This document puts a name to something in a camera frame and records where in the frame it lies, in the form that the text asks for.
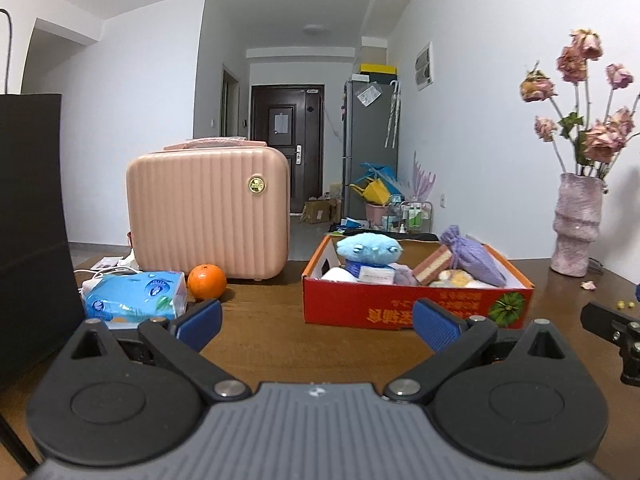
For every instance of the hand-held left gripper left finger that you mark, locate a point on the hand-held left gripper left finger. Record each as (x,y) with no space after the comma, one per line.
(200,321)

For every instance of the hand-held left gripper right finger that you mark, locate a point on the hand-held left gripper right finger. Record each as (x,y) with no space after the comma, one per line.
(437,327)

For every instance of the yellow and white plush toy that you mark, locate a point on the yellow and white plush toy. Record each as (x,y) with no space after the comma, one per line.
(452,276)

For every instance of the pink sponge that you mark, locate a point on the pink sponge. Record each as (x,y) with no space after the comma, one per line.
(430,265)

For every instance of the blue handkerchief tissue pack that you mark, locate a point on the blue handkerchief tissue pack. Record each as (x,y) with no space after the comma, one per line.
(377,274)

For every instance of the red and orange cardboard box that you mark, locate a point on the red and orange cardboard box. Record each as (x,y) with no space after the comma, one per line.
(350,305)

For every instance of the blue plush toy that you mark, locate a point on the blue plush toy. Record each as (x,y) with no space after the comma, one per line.
(367,249)

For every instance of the yellow flower bits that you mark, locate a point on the yellow flower bits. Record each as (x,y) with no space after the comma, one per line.
(622,304)

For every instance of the fallen pink rose petal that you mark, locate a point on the fallen pink rose petal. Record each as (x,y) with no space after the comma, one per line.
(588,285)

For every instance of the orange fruit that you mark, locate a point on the orange fruit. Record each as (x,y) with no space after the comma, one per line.
(206,282)

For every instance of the pink textured vase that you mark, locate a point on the pink textured vase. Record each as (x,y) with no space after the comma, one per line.
(575,230)

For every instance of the black bag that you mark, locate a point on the black bag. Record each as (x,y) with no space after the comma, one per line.
(420,236)

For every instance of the pink ribbed suitcase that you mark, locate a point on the pink ribbed suitcase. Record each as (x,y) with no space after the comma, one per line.
(200,220)

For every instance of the trolley cart with bottles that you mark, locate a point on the trolley cart with bottles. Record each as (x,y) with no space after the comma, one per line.
(412,217)

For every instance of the pink plastic bin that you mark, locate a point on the pink plastic bin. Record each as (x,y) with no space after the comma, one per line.
(375,216)

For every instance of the yellow bag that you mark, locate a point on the yellow bag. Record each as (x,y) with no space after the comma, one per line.
(374,191)

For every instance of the bunch of dried pink roses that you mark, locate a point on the bunch of dried pink roses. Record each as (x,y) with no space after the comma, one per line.
(602,140)

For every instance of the brown cardboard box on floor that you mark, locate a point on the brown cardboard box on floor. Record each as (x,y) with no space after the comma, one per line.
(319,211)

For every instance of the dark brown entrance door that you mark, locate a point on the dark brown entrance door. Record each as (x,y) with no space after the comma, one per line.
(280,170)

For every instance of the grey refrigerator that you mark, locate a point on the grey refrigerator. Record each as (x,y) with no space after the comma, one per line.
(370,145)

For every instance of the black chair back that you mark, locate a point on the black chair back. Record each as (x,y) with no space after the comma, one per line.
(30,210)

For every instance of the clear folded umbrella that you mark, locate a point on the clear folded umbrella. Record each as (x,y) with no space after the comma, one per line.
(394,115)

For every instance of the clear plastic bag on refrigerator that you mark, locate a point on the clear plastic bag on refrigerator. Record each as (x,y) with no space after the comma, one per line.
(369,95)

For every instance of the yellow and black box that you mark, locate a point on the yellow and black box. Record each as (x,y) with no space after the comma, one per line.
(378,68)

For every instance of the round ceiling lamp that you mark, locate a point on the round ceiling lamp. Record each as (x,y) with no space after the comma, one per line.
(314,29)

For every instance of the purple feather wall decoration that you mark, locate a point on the purple feather wall decoration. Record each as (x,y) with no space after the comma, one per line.
(424,180)

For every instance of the white wall electrical panel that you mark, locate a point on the white wall electrical panel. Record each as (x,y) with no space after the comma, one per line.
(424,67)

